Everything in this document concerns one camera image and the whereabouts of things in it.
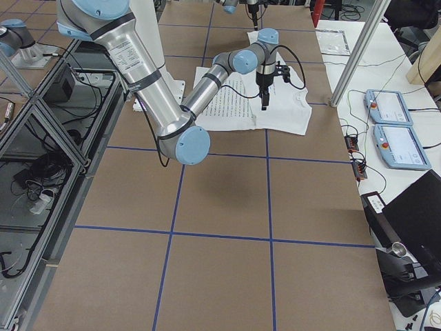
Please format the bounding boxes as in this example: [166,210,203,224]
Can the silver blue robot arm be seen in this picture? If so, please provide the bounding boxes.
[57,0,279,165]
[214,0,260,30]

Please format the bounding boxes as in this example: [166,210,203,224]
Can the black laptop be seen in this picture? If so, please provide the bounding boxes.
[360,170,440,297]

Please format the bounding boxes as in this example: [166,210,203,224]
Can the white long-sleeve printed shirt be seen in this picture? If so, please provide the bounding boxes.
[182,28,311,135]

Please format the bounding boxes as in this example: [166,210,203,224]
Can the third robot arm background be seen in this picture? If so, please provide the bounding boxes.
[1,19,59,69]

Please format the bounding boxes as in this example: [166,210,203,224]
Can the aluminium frame post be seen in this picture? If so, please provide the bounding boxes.
[329,0,391,108]

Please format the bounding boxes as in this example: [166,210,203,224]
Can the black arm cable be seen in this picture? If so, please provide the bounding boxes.
[220,44,307,101]

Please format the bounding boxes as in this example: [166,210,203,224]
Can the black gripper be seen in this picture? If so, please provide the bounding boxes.
[245,0,260,30]
[256,72,274,111]

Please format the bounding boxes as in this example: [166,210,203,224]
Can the upper blue teach pendant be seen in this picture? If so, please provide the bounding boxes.
[364,89,413,126]

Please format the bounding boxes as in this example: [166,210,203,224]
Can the lower blue teach pendant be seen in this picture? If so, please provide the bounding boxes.
[373,124,431,170]

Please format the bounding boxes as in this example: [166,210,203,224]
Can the blue teach pendant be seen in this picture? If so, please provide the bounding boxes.
[364,89,413,126]
[373,124,431,170]

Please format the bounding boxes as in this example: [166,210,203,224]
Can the clear plastic document sleeve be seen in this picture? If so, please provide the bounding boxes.
[316,29,351,56]

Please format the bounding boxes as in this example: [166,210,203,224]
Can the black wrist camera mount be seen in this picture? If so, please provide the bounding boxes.
[274,64,291,83]

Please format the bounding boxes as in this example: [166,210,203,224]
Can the aluminium frame rack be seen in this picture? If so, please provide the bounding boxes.
[1,41,125,330]

